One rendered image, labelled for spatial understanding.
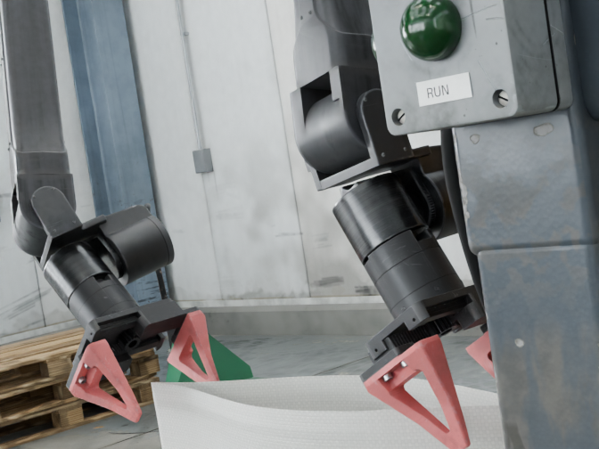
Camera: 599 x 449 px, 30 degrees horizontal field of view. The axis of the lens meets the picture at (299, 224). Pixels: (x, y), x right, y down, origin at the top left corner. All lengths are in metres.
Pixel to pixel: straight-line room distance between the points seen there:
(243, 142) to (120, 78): 1.30
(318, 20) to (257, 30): 7.40
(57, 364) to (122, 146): 3.23
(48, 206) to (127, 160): 7.95
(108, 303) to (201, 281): 7.93
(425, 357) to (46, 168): 0.55
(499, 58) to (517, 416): 0.19
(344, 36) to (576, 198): 0.34
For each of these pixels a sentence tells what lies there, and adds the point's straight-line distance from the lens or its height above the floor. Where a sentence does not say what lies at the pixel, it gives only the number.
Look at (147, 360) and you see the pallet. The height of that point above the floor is 0.25.
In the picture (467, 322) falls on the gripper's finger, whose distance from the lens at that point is 0.81.
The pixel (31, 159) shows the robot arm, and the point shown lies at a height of 1.28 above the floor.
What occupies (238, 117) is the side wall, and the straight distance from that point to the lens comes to 8.45.
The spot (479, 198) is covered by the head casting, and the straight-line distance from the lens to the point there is 0.56.
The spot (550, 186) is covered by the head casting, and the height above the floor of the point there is 1.21.
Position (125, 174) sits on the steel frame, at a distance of 9.07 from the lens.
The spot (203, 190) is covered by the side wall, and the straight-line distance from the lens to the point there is 8.85.
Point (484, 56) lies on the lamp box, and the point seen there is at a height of 1.27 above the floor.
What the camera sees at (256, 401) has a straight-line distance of 1.03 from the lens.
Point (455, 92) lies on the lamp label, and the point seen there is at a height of 1.25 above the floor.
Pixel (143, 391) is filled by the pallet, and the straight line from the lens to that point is 6.56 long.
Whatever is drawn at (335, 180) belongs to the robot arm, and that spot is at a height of 1.22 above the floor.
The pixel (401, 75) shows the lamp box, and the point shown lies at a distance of 0.53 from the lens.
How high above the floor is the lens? 1.23
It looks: 3 degrees down
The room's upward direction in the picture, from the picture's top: 9 degrees counter-clockwise
